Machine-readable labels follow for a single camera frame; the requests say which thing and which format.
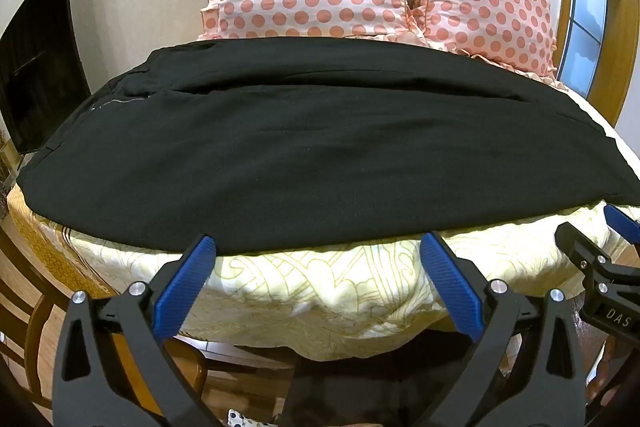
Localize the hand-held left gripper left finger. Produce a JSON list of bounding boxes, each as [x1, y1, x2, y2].
[[54, 234, 226, 427]]

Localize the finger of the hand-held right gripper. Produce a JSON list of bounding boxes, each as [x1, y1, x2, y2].
[[603, 204, 640, 249], [555, 222, 618, 280]]

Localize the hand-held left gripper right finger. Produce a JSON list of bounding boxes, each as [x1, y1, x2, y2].
[[419, 232, 587, 427]]

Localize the black pants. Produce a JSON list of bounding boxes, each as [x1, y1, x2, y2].
[[17, 38, 640, 257]]

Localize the yellow patterned bedsheet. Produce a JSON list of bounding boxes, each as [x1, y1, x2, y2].
[[6, 74, 640, 360]]

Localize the wooden chair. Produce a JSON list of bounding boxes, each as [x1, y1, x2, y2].
[[0, 207, 68, 408]]

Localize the blue glass window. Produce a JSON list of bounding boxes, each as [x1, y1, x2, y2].
[[556, 0, 611, 95]]

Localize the black television screen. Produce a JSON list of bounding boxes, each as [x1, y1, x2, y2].
[[0, 0, 92, 155]]

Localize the wooden headboard frame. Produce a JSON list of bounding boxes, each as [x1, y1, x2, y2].
[[487, 0, 640, 138]]

